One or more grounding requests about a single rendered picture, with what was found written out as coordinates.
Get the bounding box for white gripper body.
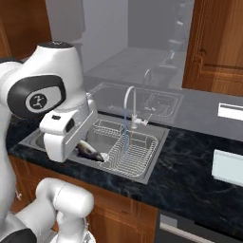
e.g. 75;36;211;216
43;100;99;163

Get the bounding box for grey fish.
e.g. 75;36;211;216
75;140;105;162

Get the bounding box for steel sink basin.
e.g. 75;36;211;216
18;113;171;186

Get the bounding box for pale rectangular tray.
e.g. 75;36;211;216
211;149;243;188

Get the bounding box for white curved tap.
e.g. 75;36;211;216
123;84;150;130

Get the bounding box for wooden base cupboard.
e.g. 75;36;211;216
9;154;159;243

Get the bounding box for dark dishwasher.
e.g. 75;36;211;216
154;208;243;243

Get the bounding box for large wire dish rack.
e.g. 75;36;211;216
103;129;159;178

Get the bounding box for wooden wall cupboard door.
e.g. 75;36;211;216
181;0;243;98
0;0;53;62

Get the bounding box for silver dishwasher handle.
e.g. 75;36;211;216
159;221;216;243

